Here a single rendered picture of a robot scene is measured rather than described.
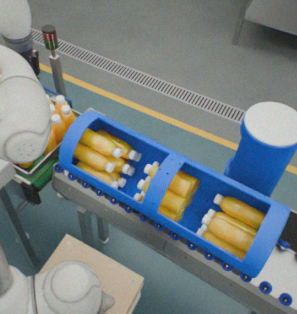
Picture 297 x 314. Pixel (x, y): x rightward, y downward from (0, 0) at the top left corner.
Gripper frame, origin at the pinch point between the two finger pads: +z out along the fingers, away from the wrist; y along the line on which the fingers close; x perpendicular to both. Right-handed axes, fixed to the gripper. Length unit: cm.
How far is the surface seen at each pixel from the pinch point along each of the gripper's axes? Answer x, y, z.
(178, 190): -64, 5, 17
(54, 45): 26, 43, 23
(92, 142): -23.9, 5.2, 19.6
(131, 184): -43, 8, 39
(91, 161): -27.4, -0.4, 23.8
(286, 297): -115, -2, 31
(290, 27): -52, 261, 111
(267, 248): -100, -1, 10
